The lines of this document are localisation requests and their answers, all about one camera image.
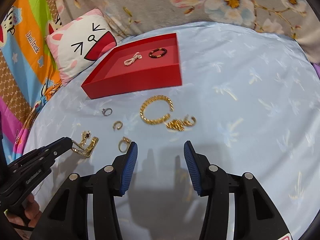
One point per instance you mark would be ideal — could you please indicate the gold bangle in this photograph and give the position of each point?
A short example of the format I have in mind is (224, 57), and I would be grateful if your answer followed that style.
(156, 110)

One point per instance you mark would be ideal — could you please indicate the small gold hoop earring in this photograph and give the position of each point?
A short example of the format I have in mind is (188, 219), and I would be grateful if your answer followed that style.
(117, 125)

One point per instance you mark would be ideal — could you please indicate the colourful cartoon blanket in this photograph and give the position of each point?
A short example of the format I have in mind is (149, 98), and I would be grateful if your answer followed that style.
(29, 75)

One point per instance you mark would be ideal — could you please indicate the purple object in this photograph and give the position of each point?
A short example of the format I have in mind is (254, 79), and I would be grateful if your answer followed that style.
(317, 69)

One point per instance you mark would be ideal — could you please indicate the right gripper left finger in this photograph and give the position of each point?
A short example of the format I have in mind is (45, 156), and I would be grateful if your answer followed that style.
(65, 217)

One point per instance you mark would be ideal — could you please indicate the red jewelry tray box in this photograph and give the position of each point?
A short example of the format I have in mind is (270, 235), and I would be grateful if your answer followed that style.
(145, 64)

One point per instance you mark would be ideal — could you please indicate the gold chain necklace black pendant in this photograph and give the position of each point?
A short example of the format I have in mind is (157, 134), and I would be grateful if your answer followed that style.
(85, 135)

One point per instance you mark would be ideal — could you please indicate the grey floral blanket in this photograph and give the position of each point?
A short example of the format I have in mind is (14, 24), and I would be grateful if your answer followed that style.
(293, 18)

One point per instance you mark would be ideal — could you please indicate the person's left hand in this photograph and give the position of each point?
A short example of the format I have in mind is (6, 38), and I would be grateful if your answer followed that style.
(30, 215)

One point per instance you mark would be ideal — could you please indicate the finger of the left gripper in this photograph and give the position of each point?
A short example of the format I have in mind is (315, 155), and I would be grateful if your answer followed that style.
(44, 153)

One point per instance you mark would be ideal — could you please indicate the gold wrist watch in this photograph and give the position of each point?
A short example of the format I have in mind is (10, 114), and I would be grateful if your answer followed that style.
(85, 150)

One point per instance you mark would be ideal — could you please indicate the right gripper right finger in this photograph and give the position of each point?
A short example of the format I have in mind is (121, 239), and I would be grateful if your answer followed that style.
(256, 216)

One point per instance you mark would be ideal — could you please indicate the pink white cat pillow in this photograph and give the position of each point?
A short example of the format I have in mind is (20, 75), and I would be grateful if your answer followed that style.
(80, 43)

